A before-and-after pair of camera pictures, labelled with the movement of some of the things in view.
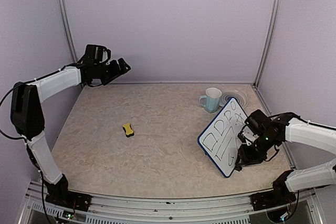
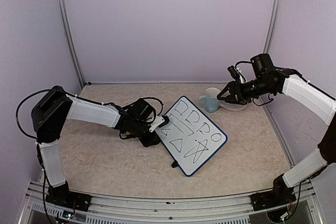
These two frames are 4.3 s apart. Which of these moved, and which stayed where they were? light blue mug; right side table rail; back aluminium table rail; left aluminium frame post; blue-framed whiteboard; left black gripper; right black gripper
Moved: right black gripper; left black gripper; blue-framed whiteboard
Stayed: left aluminium frame post; light blue mug; back aluminium table rail; right side table rail
